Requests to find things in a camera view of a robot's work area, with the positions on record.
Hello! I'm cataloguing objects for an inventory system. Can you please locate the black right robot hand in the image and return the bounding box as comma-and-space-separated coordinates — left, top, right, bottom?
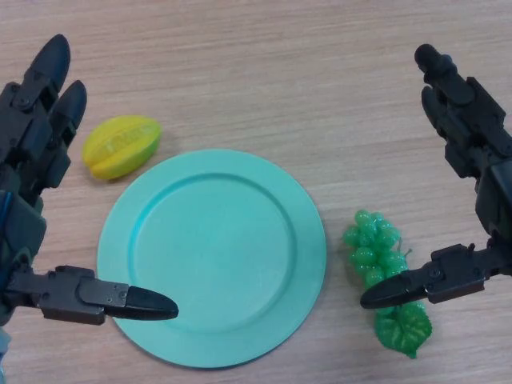
359, 42, 512, 310

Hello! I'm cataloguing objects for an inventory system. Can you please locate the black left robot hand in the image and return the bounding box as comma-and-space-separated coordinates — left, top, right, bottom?
0, 34, 179, 327

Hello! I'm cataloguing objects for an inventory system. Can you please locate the green grape bunch with leaf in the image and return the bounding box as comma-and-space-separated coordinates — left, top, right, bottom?
340, 208, 434, 360

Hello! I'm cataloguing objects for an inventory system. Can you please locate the round green plate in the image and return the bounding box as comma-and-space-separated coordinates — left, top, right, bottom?
96, 149, 328, 358

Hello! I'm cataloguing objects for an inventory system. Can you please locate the yellow green starfruit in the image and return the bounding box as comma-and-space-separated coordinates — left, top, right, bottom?
82, 114, 163, 182

